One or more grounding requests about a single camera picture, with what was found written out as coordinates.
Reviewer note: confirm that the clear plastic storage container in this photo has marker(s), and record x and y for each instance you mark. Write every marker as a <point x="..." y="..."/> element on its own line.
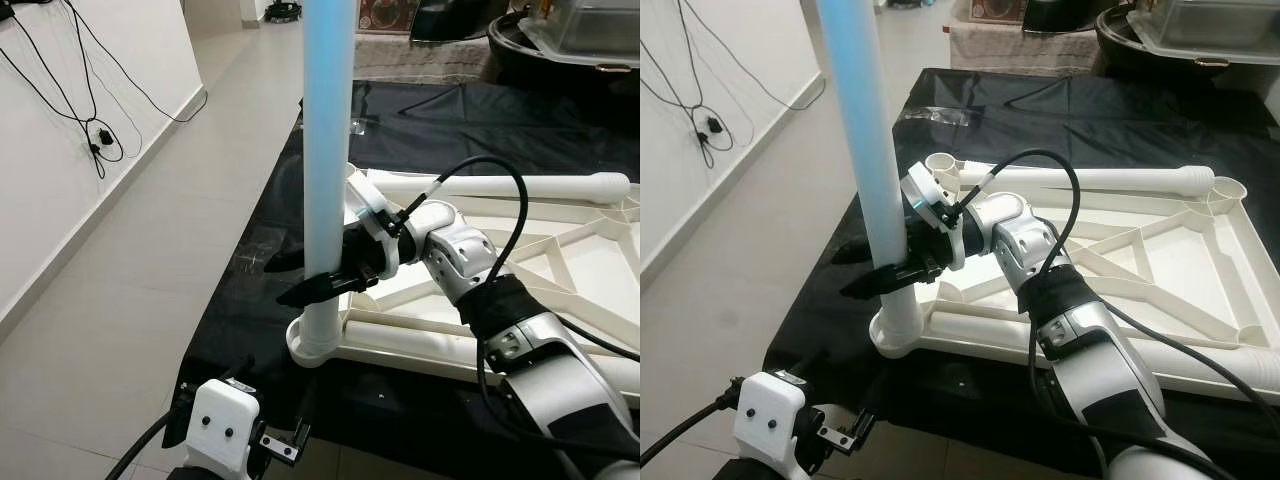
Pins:
<point x="1210" y="25"/>
<point x="590" y="30"/>

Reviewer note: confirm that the clear tape cross patch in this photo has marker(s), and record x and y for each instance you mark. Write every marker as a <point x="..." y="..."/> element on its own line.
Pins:
<point x="258" y="260"/>

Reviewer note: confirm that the black round wok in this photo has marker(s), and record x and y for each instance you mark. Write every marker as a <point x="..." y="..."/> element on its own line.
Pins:
<point x="1125" y="45"/>
<point x="520" y="60"/>

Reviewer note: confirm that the beige cloth covered bench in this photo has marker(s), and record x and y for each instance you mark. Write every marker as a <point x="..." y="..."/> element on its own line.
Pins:
<point x="1020" y="50"/>
<point x="420" y="60"/>

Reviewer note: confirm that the clear tape strip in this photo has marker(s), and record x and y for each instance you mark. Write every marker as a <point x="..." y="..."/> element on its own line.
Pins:
<point x="930" y="117"/>
<point x="362" y="125"/>

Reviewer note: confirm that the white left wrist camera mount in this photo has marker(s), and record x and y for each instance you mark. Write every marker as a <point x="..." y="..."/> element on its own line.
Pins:
<point x="225" y="420"/>
<point x="770" y="420"/>

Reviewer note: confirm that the black table cloth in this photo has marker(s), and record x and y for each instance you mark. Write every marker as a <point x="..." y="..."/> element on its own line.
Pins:
<point x="450" y="120"/>
<point x="1050" y="110"/>

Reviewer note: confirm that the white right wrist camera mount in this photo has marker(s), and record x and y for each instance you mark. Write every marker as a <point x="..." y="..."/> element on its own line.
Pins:
<point x="925" y="195"/>
<point x="365" y="200"/>

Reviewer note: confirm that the black router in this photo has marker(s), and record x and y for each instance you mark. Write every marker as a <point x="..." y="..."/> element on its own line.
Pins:
<point x="25" y="3"/>

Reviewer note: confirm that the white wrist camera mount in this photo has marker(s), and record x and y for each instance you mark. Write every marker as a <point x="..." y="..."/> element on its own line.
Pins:
<point x="365" y="200"/>
<point x="770" y="420"/>
<point x="225" y="420"/>
<point x="925" y="195"/>

